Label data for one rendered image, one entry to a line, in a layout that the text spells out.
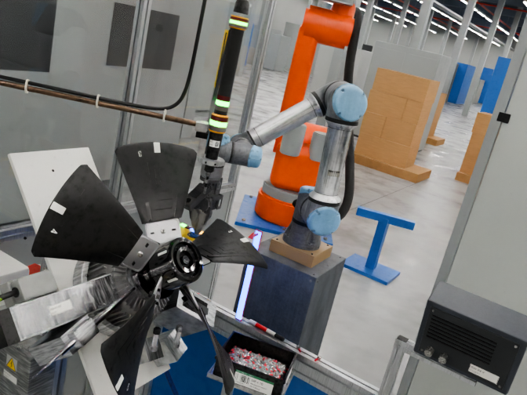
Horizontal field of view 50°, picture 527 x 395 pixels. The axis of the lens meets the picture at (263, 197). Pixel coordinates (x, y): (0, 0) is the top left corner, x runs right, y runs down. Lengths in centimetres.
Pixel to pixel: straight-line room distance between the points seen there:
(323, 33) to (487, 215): 287
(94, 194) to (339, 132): 93
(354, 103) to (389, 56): 1028
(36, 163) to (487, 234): 221
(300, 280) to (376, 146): 752
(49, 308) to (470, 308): 104
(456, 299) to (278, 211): 392
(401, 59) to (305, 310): 1023
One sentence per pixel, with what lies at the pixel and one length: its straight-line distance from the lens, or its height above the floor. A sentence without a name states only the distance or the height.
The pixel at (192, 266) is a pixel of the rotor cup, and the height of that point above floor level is 121.
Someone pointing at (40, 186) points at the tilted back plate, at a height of 129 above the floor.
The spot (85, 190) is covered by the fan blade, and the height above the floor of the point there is 138.
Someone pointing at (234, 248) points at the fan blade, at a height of 119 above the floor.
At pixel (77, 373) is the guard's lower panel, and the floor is 25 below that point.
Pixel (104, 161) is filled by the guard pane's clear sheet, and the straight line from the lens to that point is 222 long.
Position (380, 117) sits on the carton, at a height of 84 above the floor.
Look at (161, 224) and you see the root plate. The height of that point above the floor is 127.
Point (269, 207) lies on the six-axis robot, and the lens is 544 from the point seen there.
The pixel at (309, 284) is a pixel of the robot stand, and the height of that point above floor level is 96.
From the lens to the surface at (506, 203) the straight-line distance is 301.
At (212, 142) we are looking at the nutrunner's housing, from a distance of 142.
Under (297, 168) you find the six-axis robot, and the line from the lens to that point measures 535.
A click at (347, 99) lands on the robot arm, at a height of 165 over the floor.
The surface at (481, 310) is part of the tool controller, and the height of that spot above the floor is 124.
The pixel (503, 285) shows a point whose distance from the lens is 311.
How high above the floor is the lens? 181
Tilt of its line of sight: 17 degrees down
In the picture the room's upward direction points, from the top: 13 degrees clockwise
